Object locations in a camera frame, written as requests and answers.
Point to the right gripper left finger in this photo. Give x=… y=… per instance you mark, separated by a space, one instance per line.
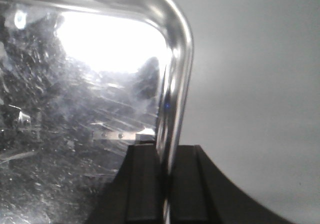
x=136 y=194

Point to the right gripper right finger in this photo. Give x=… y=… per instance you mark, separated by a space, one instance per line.
x=201 y=194

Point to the silver metal tray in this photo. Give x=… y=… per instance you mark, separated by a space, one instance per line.
x=80 y=82

